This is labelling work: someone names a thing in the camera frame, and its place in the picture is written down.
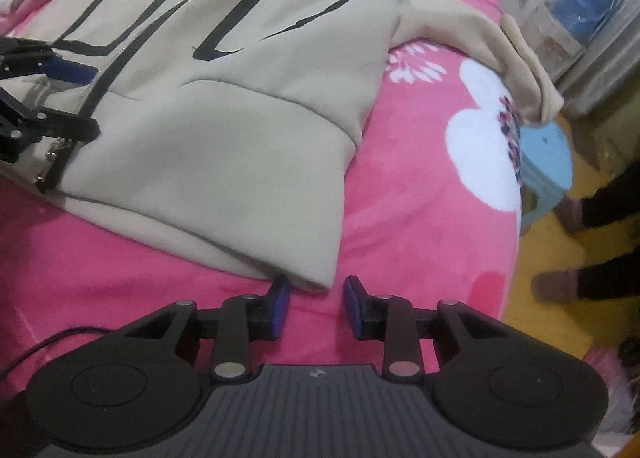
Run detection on pink plastic bag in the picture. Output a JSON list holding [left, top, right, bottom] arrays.
[[585, 345, 633, 434]]

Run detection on light blue plastic stool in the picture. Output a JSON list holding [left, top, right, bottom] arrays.
[[517, 121, 574, 235]]

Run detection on pink slipper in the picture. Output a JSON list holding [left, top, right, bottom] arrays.
[[554, 195, 586, 234]]

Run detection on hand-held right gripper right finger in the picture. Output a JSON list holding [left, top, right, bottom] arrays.
[[342, 276, 508, 384]]

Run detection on pink floral blanket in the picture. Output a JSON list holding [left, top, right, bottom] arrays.
[[0, 0, 526, 409]]

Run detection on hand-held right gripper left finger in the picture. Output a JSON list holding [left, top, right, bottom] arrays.
[[125, 275, 292, 384]]

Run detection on person's black trousers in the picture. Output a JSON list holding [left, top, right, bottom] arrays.
[[575, 173, 640, 303]]

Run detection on small white cabinet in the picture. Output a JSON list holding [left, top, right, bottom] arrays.
[[520, 3, 587, 70]]

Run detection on black cable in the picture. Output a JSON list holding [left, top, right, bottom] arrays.
[[0, 327, 117, 380]]

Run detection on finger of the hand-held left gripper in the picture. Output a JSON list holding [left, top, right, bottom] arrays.
[[0, 36, 97, 86], [0, 88, 102, 162]]

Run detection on beige zip jacket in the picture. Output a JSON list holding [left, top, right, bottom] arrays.
[[0, 0, 566, 291]]

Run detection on grey curtain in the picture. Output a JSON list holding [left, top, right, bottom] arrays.
[[557, 0, 640, 116]]

